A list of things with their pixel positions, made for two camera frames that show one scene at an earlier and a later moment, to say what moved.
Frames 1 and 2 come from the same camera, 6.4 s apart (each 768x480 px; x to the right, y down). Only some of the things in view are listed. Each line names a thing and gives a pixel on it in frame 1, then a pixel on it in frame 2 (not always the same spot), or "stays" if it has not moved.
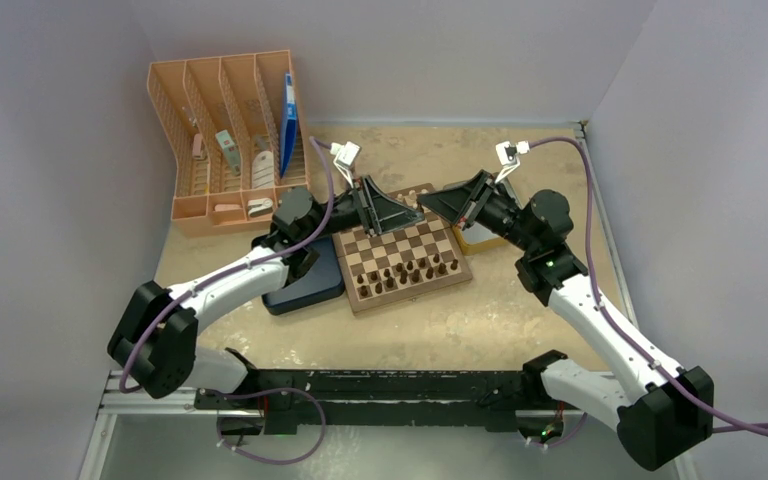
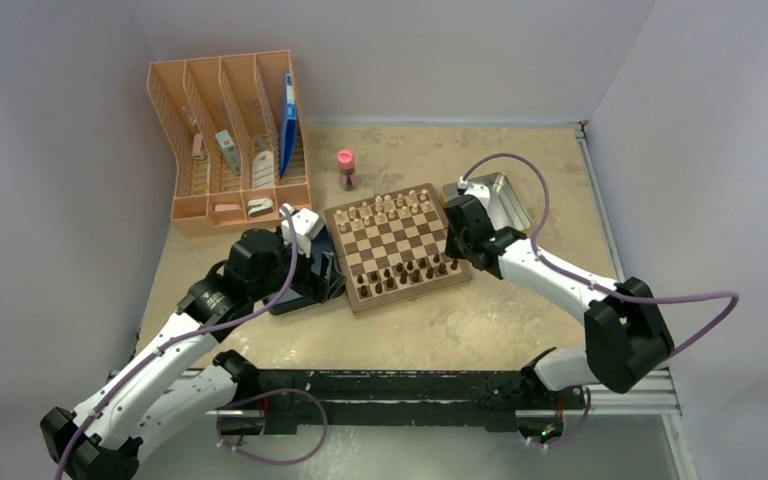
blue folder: [289, 125] stays
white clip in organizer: [260, 207] stays
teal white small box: [231, 150] stays
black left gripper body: [367, 207] → [308, 282]
